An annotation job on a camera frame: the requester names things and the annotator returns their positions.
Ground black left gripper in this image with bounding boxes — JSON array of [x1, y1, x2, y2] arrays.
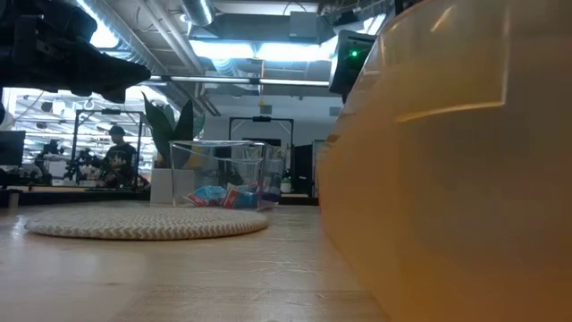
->
[[0, 0, 152, 104]]

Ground green leafy plant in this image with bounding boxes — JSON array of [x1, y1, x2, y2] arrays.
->
[[141, 91, 206, 170]]

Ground person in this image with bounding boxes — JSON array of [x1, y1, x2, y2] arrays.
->
[[100, 124, 139, 190]]

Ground long ceiling light strip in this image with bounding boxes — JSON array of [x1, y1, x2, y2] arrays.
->
[[139, 74, 332, 88]]

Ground white plant pot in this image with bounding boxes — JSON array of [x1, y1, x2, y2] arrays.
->
[[149, 167, 197, 205]]

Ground black monitor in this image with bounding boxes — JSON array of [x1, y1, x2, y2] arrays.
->
[[0, 130, 27, 168]]

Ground clear plastic bin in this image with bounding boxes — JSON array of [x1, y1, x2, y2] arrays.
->
[[168, 140, 286, 212]]

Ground round woven mat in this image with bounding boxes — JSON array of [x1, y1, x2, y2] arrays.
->
[[24, 205, 270, 242]]

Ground grey ceiling unit box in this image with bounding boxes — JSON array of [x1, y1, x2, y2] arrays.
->
[[289, 10, 320, 39]]

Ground black cabinet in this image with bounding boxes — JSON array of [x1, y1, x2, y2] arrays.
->
[[292, 143, 315, 197]]

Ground orange plastic bin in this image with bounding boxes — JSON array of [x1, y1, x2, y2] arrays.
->
[[315, 0, 572, 322]]

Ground black background rig frame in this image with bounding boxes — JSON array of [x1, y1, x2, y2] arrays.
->
[[70, 107, 145, 187], [228, 115, 296, 180]]

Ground silver ventilation duct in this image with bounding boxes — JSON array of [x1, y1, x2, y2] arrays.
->
[[178, 0, 216, 28]]

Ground black aluminium table frame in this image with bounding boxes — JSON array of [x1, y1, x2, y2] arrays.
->
[[0, 186, 321, 208]]

